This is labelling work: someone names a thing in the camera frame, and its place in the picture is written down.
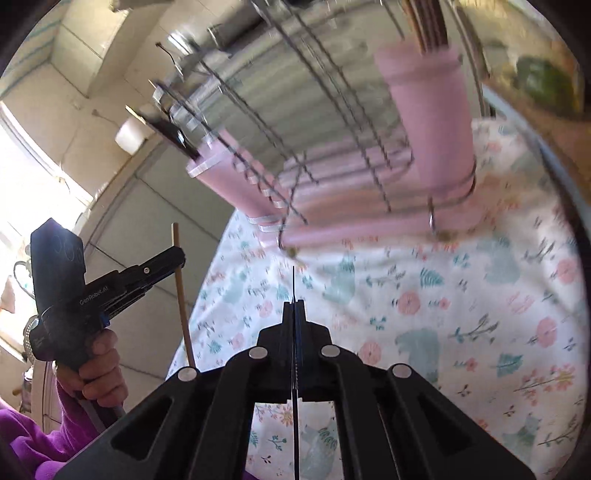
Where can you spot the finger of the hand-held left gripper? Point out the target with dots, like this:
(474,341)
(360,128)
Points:
(161,262)
(138,290)

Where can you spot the clear plastic food container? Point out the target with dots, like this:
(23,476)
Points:
(535,69)

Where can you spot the person's left hand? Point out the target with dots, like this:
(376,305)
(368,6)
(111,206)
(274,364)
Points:
(104,369)

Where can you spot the green pepper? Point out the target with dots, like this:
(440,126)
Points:
(545,85)

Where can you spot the white round pot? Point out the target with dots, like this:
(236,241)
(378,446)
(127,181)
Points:
(134,134)

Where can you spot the window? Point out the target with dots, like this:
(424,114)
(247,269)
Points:
(41,184)

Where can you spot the metal pole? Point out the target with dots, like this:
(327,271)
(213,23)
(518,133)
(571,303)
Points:
(471,55)

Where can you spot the pink plastic utensil cup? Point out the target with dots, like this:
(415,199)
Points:
(434,124)

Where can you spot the light wooden chopstick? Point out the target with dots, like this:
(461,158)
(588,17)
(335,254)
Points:
(181,295)

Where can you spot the brown wooden chopstick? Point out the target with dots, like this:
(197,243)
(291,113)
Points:
(413,23)
(425,23)

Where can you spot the dark chopstick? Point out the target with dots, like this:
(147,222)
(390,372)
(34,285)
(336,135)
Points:
(436,23)

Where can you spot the person's left forearm purple sleeve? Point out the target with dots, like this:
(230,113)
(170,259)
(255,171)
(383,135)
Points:
(32,438)

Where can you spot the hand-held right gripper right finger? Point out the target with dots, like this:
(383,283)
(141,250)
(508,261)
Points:
(300,360)

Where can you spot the floral tablecloth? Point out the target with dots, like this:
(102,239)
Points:
(415,323)

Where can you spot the pink drip tray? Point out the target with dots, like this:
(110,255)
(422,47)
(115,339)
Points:
(332,194)

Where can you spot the cardboard box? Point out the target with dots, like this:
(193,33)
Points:
(549,138)

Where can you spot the black flat utensil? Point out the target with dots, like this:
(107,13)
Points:
(161,131)

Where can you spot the thin dark utensil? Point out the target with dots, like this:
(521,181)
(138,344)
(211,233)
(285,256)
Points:
(294,286)

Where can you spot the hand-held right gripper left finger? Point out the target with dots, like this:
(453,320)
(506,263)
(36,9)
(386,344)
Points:
(287,360)

